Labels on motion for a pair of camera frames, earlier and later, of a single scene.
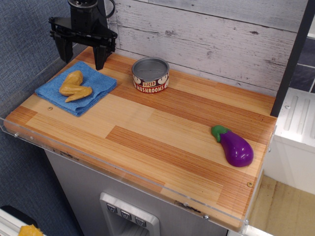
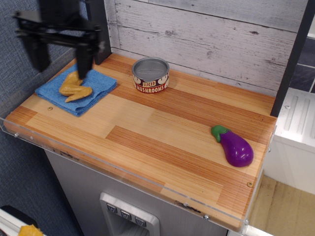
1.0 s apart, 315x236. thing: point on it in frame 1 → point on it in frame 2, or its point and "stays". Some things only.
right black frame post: [296, 48] stays
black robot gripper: [86, 26] → [60, 21]
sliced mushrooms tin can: [150, 74] stays
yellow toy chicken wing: [71, 86] stays
